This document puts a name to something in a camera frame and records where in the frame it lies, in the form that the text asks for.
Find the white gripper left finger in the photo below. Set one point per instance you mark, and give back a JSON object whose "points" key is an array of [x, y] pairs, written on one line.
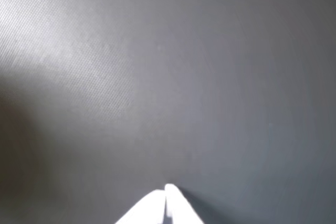
{"points": [[147, 211]]}

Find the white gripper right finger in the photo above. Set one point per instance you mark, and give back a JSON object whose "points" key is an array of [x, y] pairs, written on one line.
{"points": [[181, 211]]}

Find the dark grey table mat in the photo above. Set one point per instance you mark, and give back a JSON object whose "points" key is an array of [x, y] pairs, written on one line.
{"points": [[183, 77]]}

